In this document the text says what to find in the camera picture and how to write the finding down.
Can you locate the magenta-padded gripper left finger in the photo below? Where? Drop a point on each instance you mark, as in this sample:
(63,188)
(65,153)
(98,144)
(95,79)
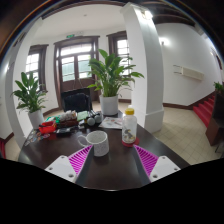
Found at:
(63,166)

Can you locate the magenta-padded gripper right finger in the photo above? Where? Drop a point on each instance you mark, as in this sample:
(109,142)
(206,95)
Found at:
(162,166)

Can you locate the clear bottle with yellow cap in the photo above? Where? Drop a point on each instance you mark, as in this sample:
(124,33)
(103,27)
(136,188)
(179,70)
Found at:
(129,128)

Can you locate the flat round red coaster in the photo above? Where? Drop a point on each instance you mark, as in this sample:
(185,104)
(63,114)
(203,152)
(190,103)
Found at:
(136,142)

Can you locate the flat black device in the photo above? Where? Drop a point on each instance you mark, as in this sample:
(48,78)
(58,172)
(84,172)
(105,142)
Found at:
(63,130)

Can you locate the colourful printed cards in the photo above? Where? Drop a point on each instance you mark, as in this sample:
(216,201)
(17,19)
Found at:
(35,137)

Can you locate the white speckled mug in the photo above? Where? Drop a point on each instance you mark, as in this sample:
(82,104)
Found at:
(99,143)

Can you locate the dark tea tray with cups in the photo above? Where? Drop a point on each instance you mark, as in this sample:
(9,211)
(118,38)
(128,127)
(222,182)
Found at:
(67,118)

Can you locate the green and white box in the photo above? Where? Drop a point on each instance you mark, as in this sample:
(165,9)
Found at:
(52,118)

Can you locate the green notebook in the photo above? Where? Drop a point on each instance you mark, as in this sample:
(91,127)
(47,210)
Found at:
(82,115)

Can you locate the grey round speaker pair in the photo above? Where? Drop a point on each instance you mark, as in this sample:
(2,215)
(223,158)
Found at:
(94,119)

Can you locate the printed paper leaflet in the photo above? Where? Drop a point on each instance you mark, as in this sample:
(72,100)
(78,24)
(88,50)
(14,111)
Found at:
(111,123)

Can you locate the black chair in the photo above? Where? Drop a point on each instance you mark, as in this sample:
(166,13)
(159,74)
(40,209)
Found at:
(76,101)

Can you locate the dark wooden cabinet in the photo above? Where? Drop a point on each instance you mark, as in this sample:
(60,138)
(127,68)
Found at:
(216,125)

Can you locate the red carpeted stairs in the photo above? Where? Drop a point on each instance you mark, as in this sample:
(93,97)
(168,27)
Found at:
(205,111)

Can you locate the leafy plant in white pot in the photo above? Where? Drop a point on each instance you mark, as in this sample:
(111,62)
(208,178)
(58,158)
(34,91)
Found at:
(30,93)
(110,75)

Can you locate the small green plant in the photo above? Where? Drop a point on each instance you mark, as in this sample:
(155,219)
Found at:
(219,86)

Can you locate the wooden glazed double door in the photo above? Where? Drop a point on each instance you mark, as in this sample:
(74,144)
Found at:
(71,66)

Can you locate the wooden framed window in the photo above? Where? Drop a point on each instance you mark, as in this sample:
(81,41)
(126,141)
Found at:
(33,61)
(121,46)

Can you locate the green exit sign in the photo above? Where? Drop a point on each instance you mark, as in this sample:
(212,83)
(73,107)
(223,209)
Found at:
(70,35)

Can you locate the white wall radiator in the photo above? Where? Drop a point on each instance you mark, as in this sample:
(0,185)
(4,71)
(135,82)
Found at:
(190,72)

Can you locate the round wall lamp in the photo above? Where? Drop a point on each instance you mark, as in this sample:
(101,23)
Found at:
(163,40)

